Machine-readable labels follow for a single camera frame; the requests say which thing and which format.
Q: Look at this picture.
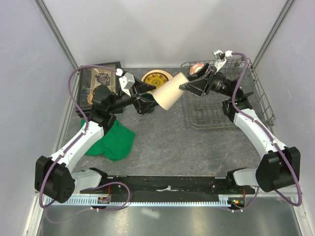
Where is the beige tall cup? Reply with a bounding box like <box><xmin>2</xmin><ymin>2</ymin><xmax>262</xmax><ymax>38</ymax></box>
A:
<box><xmin>153</xmin><ymin>72</ymin><xmax>188</xmax><ymax>110</ymax></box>

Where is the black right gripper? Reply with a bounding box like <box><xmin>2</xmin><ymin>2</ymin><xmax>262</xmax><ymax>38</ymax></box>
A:
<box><xmin>180</xmin><ymin>62</ymin><xmax>235</xmax><ymax>98</ymax></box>

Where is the green cloth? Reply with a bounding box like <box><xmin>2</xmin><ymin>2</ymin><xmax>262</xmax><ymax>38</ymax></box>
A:
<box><xmin>85</xmin><ymin>120</ymin><xmax>136</xmax><ymax>162</ymax></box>

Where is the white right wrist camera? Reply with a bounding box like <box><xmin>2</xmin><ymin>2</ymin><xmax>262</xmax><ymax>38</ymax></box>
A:
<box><xmin>213</xmin><ymin>50</ymin><xmax>232</xmax><ymax>72</ymax></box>

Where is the black framed wooden box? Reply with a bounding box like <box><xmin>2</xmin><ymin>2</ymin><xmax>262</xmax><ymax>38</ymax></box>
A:
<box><xmin>77</xmin><ymin>67</ymin><xmax>120</xmax><ymax>116</ymax></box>

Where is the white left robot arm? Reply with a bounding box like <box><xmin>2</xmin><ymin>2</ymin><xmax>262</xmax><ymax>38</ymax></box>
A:
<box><xmin>34</xmin><ymin>81</ymin><xmax>157</xmax><ymax>208</ymax></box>

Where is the white slotted cable duct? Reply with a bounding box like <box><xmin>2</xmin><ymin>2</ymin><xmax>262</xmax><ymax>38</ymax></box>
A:
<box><xmin>53</xmin><ymin>195</ymin><xmax>239</xmax><ymax>207</ymax></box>

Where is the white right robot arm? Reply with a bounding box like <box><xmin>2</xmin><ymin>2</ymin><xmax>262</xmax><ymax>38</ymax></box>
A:
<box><xmin>180</xmin><ymin>63</ymin><xmax>301</xmax><ymax>194</ymax></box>

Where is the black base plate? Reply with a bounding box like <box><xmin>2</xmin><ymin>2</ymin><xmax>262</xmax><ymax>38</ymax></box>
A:
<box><xmin>80</xmin><ymin>176</ymin><xmax>255</xmax><ymax>203</ymax></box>

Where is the cream bird plate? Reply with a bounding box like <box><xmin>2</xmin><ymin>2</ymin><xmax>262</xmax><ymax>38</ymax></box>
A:
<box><xmin>142</xmin><ymin>69</ymin><xmax>173</xmax><ymax>86</ymax></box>

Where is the white red patterned bowl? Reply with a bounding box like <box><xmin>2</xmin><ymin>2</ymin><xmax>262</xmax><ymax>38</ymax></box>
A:
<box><xmin>189</xmin><ymin>63</ymin><xmax>204</xmax><ymax>75</ymax></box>

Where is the grey wire dish rack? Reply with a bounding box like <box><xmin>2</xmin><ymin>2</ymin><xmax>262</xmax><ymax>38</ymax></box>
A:
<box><xmin>180</xmin><ymin>56</ymin><xmax>276</xmax><ymax>130</ymax></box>

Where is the dark green mug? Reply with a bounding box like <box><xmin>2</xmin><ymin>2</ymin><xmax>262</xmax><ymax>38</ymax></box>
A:
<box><xmin>141</xmin><ymin>93</ymin><xmax>157</xmax><ymax>114</ymax></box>

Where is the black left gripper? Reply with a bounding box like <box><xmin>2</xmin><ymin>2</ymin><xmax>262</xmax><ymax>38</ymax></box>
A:
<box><xmin>107</xmin><ymin>76</ymin><xmax>162</xmax><ymax>114</ymax></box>

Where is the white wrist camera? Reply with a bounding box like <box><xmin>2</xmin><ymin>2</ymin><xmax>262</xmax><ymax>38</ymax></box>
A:
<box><xmin>116</xmin><ymin>68</ymin><xmax>135</xmax><ymax>97</ymax></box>
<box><xmin>213</xmin><ymin>50</ymin><xmax>232</xmax><ymax>72</ymax></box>

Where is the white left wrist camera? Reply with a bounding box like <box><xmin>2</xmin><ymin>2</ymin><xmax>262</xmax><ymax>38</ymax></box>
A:
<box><xmin>116</xmin><ymin>68</ymin><xmax>135</xmax><ymax>97</ymax></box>

